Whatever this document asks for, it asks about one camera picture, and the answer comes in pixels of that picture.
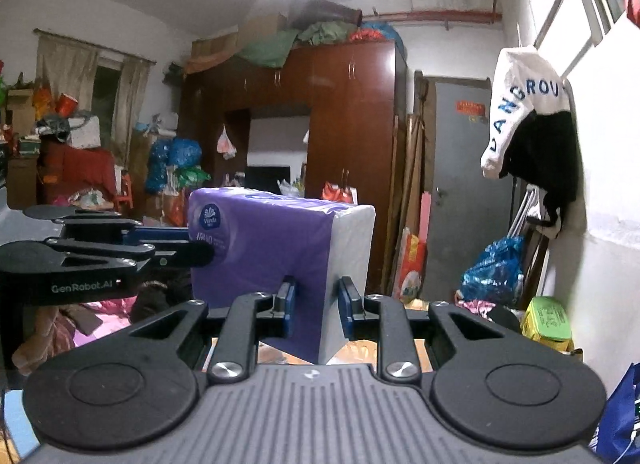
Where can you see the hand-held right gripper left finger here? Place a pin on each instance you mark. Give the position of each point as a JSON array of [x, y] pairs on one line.
[[286, 304]]

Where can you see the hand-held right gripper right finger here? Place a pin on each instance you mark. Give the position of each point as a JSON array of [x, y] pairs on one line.
[[347, 306]]

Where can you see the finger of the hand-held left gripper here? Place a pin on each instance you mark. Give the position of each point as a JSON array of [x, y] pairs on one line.
[[160, 234], [185, 255]]

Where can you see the purple tissue pack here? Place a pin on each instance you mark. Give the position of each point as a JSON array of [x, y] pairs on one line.
[[260, 244]]

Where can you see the pink floral blanket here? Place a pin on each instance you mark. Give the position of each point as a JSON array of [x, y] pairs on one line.
[[107, 305]]

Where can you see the yellow patterned pillow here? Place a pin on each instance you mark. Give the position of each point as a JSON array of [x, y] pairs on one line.
[[357, 351]]

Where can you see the red plastic stool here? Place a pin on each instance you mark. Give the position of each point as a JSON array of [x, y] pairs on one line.
[[125, 191]]

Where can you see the green snack bag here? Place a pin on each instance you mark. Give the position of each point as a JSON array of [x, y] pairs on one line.
[[192, 177]]

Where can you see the red printed bag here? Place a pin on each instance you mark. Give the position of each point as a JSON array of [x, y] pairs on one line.
[[412, 264]]

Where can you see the large blue plastic bag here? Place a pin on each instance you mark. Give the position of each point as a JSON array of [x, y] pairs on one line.
[[175, 154]]

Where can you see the red cloth covered cabinet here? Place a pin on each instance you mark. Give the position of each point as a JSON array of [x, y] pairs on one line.
[[80, 169]]

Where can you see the black television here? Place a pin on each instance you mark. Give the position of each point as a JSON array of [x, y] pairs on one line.
[[265, 179]]

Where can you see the hanging white plastic bag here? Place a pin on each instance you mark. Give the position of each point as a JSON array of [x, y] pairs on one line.
[[226, 143]]

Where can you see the pink board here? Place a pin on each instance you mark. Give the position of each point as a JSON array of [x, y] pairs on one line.
[[425, 224]]

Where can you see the orange gift bag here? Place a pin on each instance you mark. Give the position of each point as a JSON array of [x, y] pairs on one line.
[[337, 192]]

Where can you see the floral cloth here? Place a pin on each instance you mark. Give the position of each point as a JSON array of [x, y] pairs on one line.
[[470, 304]]

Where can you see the beige curtain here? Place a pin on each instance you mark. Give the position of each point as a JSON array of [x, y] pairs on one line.
[[65, 69], [132, 104]]

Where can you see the leaning wooden boards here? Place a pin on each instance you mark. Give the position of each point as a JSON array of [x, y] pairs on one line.
[[412, 169]]

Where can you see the grey door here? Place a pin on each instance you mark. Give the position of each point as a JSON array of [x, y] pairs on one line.
[[465, 169]]

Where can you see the brown wooden wardrobe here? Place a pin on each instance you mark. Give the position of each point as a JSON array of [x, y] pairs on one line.
[[350, 119]]

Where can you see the metal folding rack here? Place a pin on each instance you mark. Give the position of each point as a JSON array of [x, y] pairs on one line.
[[522, 214]]

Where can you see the green yellow box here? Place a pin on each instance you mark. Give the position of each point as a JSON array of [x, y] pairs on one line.
[[547, 316]]

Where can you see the green cloth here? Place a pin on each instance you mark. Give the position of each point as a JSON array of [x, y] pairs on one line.
[[270, 52]]

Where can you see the cardboard box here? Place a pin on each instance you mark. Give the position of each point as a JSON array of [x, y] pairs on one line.
[[260, 24]]

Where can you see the red blue bundle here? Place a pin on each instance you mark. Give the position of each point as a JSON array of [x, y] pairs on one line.
[[375, 34]]

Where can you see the white black hanging garment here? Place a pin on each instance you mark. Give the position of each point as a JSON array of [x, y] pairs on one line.
[[520, 89]]

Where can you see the blue tote bag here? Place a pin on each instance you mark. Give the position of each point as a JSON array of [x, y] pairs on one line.
[[625, 419]]

